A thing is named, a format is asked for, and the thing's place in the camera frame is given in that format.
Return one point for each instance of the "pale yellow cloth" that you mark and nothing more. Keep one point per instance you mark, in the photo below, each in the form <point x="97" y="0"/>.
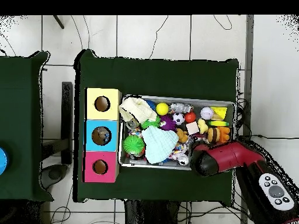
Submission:
<point x="138" y="109"/>

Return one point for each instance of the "mint green cloth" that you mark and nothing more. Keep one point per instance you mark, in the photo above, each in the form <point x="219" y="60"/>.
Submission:
<point x="160" y="144"/>

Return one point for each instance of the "green fuzzy toy with eyes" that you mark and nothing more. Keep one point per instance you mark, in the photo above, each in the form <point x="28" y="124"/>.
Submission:
<point x="134" y="144"/>

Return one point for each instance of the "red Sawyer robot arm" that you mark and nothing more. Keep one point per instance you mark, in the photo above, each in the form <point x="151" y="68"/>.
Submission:
<point x="233" y="158"/>

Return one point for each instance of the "clear mesh bin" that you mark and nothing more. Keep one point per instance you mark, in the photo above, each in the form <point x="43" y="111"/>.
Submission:
<point x="140" y="164"/>

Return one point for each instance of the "wooden box with three holes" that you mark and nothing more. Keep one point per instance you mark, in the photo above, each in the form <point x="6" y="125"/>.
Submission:
<point x="91" y="140"/>

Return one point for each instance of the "small green spiky toy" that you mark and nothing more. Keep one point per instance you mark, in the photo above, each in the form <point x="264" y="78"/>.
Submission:
<point x="150" y="123"/>

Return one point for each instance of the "crushed silver can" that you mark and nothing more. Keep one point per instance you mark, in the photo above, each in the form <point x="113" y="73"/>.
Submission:
<point x="132" y="123"/>

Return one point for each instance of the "purple fuzzy toy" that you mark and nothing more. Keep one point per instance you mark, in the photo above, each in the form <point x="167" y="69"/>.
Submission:
<point x="167" y="123"/>

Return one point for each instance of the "yellow ball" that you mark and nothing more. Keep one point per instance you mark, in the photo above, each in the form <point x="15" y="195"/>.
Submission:
<point x="162" y="108"/>

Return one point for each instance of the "blue spiky ball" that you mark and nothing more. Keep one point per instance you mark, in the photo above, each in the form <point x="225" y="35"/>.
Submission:
<point x="150" y="103"/>

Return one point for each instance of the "small soccer ball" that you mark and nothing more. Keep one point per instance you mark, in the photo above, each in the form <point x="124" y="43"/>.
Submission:
<point x="178" y="118"/>

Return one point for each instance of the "orange plush toy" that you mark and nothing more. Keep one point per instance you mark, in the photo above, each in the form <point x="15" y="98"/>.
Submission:
<point x="182" y="136"/>

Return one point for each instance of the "silver robot toy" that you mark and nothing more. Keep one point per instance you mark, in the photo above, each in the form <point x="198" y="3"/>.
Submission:
<point x="181" y="107"/>

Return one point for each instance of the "white multicoloured printed packet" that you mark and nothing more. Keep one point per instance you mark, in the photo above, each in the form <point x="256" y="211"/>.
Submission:
<point x="179" y="150"/>

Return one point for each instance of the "small red ball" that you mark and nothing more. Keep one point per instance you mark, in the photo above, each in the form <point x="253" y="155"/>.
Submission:
<point x="190" y="116"/>

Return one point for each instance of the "small wooden block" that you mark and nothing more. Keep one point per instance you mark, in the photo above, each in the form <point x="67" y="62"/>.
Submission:
<point x="192" y="128"/>

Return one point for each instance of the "yellow duck toy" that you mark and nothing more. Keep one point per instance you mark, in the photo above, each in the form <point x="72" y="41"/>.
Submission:
<point x="202" y="126"/>

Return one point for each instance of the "white baseball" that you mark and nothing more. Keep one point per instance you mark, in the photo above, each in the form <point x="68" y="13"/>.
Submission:
<point x="207" y="113"/>

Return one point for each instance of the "toy hamburger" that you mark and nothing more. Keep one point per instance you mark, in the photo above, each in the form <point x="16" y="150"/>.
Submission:
<point x="213" y="135"/>

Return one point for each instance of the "yellow toy banana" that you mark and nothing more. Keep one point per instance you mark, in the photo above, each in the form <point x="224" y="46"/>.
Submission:
<point x="219" y="123"/>

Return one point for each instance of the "dark green side table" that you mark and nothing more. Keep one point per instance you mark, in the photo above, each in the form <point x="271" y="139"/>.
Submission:
<point x="23" y="93"/>

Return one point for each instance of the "blue round plate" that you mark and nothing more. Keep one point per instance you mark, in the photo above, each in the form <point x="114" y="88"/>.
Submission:
<point x="2" y="161"/>

